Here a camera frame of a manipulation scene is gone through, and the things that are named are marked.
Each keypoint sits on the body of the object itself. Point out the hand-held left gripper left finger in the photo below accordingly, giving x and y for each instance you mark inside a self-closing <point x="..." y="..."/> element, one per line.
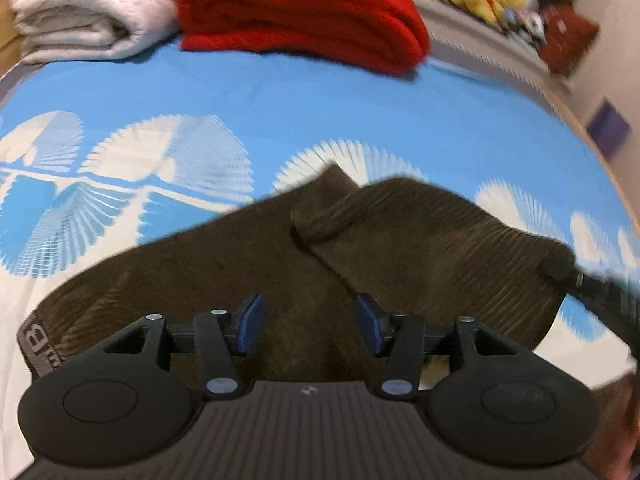
<point x="249" y="322"/>

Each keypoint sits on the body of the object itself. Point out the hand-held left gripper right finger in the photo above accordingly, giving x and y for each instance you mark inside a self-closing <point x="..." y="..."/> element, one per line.
<point x="369" y="322"/>

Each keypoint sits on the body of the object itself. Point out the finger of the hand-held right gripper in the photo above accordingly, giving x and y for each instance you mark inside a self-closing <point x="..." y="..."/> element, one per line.
<point x="562" y="269"/>

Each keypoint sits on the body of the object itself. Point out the purple box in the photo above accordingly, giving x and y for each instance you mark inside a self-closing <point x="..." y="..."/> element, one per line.
<point x="607" y="130"/>

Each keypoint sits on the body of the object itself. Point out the blue white printed bedsheet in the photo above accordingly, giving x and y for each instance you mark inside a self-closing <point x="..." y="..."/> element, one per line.
<point x="310" y="110"/>

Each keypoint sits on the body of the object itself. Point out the white ledge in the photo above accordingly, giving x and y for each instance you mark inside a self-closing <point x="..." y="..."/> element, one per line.
<point x="480" y="42"/>

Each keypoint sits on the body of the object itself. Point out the folded red blanket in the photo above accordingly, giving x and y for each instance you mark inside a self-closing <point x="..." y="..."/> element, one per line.
<point x="300" y="15"/>

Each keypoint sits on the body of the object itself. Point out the folded white blanket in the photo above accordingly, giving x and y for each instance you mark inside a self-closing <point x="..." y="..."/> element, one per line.
<point x="85" y="15"/>

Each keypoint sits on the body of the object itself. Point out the wooden headboard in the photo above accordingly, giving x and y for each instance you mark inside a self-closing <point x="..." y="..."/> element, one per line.
<point x="7" y="25"/>

